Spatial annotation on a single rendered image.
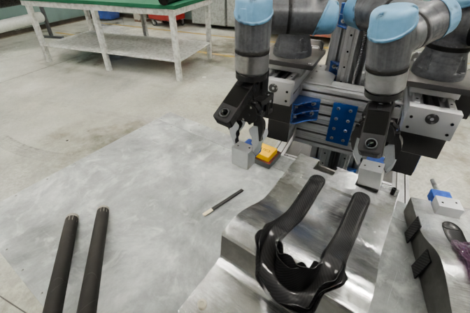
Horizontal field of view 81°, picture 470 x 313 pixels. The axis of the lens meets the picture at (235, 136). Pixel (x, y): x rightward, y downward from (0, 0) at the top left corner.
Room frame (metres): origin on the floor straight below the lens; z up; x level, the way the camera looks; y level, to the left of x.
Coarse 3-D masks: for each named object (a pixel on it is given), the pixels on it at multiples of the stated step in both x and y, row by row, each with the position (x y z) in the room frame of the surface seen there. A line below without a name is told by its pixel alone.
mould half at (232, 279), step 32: (288, 192) 0.49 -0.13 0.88; (320, 192) 0.48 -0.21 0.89; (352, 192) 0.48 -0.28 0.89; (384, 192) 0.48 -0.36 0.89; (256, 224) 0.35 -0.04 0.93; (320, 224) 0.39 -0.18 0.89; (384, 224) 0.39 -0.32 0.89; (224, 256) 0.32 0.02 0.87; (352, 256) 0.30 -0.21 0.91; (224, 288) 0.27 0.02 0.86; (256, 288) 0.27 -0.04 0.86; (352, 288) 0.23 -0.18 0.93
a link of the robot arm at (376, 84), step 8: (368, 72) 0.55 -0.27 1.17; (368, 80) 0.51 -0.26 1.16; (376, 80) 0.49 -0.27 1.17; (384, 80) 0.49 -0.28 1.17; (392, 80) 0.48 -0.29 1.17; (400, 80) 0.48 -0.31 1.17; (368, 88) 0.51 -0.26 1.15; (376, 88) 0.49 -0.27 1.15; (384, 88) 0.49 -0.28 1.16; (392, 88) 0.48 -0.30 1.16; (400, 88) 0.48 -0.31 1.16
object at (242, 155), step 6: (240, 144) 0.59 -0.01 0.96; (246, 144) 0.59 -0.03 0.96; (234, 150) 0.57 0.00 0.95; (240, 150) 0.56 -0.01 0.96; (246, 150) 0.56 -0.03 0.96; (234, 156) 0.57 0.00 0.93; (240, 156) 0.56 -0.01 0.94; (246, 156) 0.55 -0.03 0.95; (252, 156) 0.56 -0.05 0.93; (234, 162) 0.57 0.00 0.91; (240, 162) 0.56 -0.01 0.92; (246, 162) 0.55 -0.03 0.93; (252, 162) 0.57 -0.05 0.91; (246, 168) 0.55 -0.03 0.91
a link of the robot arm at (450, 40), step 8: (456, 0) 0.86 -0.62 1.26; (464, 0) 0.84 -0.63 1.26; (464, 8) 0.83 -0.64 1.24; (464, 16) 0.82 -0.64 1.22; (464, 24) 0.81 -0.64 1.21; (456, 32) 0.83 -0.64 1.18; (464, 32) 0.81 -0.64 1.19; (440, 40) 0.85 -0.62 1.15; (448, 40) 0.84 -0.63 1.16; (456, 40) 0.83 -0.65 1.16; (464, 40) 0.81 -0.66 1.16
